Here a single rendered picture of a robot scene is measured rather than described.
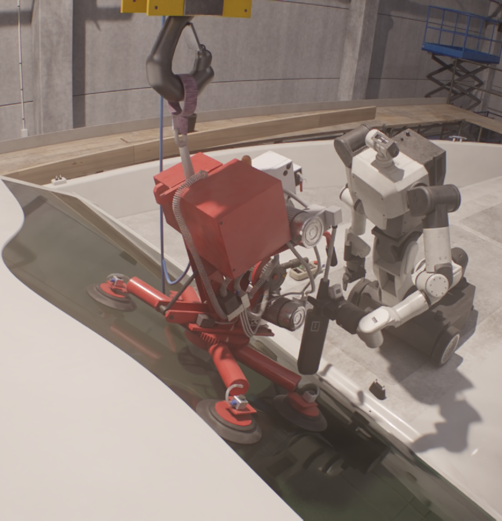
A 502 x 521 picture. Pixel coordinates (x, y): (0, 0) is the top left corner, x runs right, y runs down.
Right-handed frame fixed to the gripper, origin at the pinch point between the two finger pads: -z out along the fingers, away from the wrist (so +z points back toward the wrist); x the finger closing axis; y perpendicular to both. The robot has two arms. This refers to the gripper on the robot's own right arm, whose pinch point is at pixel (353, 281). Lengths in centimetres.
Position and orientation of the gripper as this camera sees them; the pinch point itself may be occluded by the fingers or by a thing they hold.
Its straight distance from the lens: 249.4
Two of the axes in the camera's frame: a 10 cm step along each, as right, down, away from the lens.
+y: 4.8, 5.6, -6.7
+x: -8.7, 3.7, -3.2
